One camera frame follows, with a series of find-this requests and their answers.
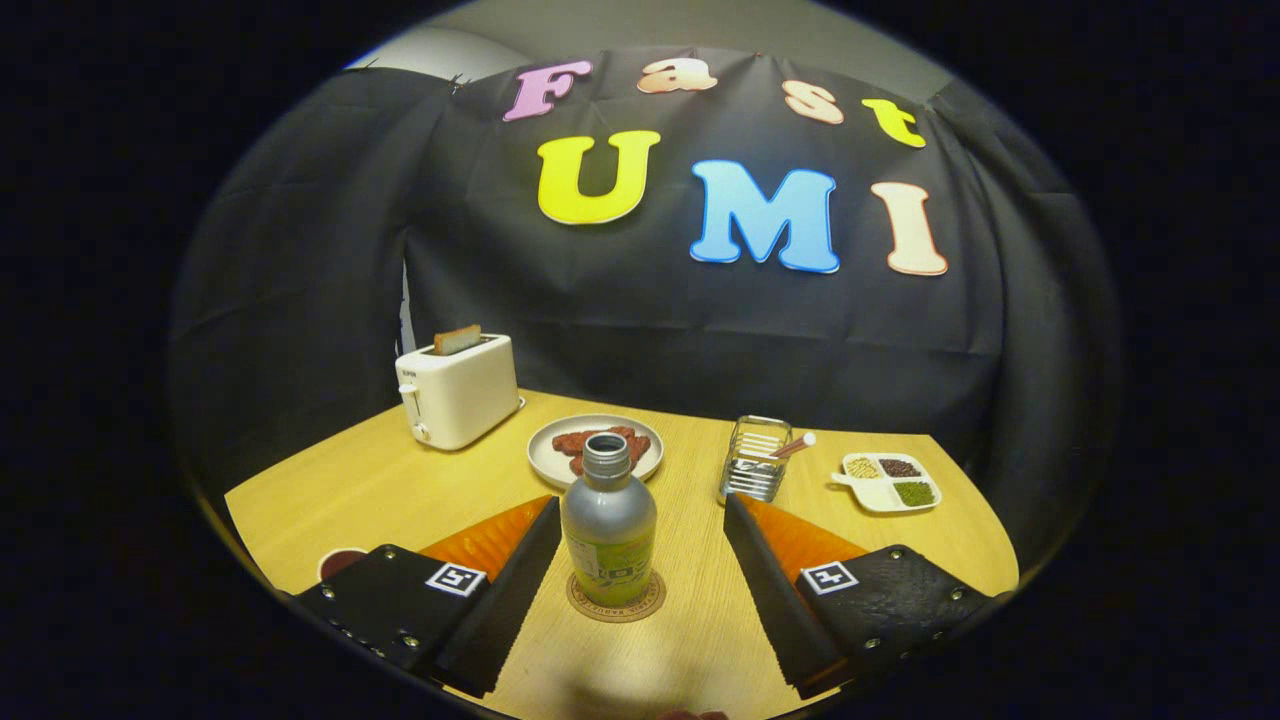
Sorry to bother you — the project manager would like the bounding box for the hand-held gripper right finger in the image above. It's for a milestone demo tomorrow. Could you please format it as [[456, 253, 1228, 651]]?
[[722, 493, 1011, 701]]

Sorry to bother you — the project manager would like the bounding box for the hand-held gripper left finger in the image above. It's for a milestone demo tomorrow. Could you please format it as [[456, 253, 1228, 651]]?
[[290, 495, 564, 701]]

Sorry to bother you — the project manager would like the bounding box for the round brown coaster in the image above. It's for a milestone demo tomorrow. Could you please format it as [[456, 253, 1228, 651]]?
[[566, 568, 667, 624]]

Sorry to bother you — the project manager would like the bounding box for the silver juice bottle green label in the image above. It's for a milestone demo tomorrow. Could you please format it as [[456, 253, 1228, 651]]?
[[560, 432, 658, 608]]

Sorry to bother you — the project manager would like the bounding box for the beige cup with wooden handle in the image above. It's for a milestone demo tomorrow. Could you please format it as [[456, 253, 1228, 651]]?
[[318, 546, 369, 583]]

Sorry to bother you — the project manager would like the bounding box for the wooden table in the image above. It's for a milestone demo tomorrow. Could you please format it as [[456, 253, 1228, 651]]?
[[223, 388, 1021, 720]]

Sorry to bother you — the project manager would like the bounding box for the white divided dish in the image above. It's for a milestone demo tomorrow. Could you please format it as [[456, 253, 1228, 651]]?
[[830, 452, 943, 514]]

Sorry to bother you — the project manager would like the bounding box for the round white plate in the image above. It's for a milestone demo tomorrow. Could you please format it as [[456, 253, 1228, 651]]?
[[527, 414, 665, 490]]

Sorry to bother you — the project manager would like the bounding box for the white toaster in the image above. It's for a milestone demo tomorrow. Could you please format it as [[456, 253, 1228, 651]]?
[[394, 333, 525, 452]]

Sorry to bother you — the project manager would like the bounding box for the metal wire holder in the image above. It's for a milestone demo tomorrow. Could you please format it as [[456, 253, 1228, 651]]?
[[717, 415, 793, 504]]

